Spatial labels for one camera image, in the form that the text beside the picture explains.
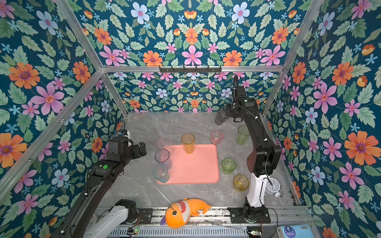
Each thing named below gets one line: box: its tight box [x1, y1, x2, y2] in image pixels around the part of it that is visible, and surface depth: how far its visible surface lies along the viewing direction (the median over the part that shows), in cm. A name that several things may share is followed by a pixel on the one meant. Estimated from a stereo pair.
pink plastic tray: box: [156, 144, 220, 185], surface depth 93 cm
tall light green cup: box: [236, 125, 251, 146], surface depth 95 cm
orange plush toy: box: [160, 197, 212, 230], surface depth 70 cm
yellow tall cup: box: [181, 132, 196, 155], surface depth 91 cm
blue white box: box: [276, 224, 317, 238], surface depth 67 cm
